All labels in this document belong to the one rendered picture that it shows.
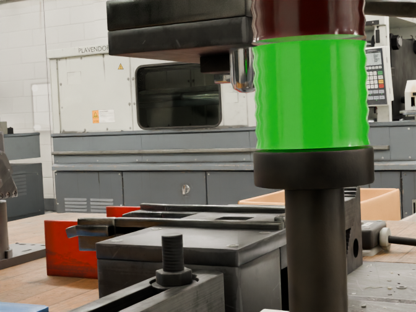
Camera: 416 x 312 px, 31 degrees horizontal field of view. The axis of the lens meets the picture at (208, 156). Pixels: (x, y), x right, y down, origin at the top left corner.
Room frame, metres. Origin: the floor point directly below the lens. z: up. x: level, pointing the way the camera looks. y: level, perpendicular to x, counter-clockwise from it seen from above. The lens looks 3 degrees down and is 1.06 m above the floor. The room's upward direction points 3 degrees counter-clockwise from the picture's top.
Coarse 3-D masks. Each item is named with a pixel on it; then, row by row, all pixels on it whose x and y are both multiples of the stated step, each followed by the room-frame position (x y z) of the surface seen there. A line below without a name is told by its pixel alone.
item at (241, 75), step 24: (120, 0) 0.50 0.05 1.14; (144, 0) 0.49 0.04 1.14; (168, 0) 0.48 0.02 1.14; (192, 0) 0.47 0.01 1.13; (216, 0) 0.46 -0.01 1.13; (240, 0) 0.46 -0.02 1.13; (120, 24) 0.50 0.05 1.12; (144, 24) 0.49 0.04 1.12; (168, 24) 0.48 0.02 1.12; (192, 24) 0.47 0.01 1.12; (216, 24) 0.46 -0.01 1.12; (240, 24) 0.46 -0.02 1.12; (120, 48) 0.50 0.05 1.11; (144, 48) 0.49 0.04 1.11; (168, 48) 0.48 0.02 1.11; (192, 48) 0.48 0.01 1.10; (216, 48) 0.48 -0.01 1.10; (240, 48) 0.48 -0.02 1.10; (216, 72) 0.54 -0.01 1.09; (240, 72) 0.48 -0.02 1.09
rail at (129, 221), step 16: (128, 224) 0.55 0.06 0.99; (144, 224) 0.55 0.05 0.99; (160, 224) 0.54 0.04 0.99; (176, 224) 0.54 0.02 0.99; (192, 224) 0.53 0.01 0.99; (208, 224) 0.52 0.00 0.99; (224, 224) 0.52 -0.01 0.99; (240, 224) 0.51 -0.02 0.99; (256, 224) 0.51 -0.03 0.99; (272, 224) 0.50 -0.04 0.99
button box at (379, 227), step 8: (368, 224) 0.86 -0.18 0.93; (376, 224) 0.86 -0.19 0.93; (384, 224) 0.88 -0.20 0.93; (368, 232) 0.83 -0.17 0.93; (376, 232) 0.85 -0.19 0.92; (384, 232) 0.85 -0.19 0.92; (368, 240) 0.83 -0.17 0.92; (376, 240) 0.85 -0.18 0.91; (384, 240) 0.84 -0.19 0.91; (392, 240) 0.85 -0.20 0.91; (400, 240) 0.85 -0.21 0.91; (408, 240) 0.84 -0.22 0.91; (368, 248) 0.83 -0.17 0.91; (376, 248) 0.85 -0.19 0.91; (384, 248) 0.85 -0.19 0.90
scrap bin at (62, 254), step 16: (112, 208) 0.90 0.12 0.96; (128, 208) 0.89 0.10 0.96; (48, 224) 0.80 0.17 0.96; (64, 224) 0.79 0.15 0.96; (48, 240) 0.80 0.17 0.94; (64, 240) 0.79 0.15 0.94; (48, 256) 0.80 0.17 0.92; (64, 256) 0.79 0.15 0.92; (80, 256) 0.78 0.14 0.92; (96, 256) 0.77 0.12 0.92; (48, 272) 0.80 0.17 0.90; (64, 272) 0.79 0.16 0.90; (80, 272) 0.78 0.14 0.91; (96, 272) 0.77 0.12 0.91
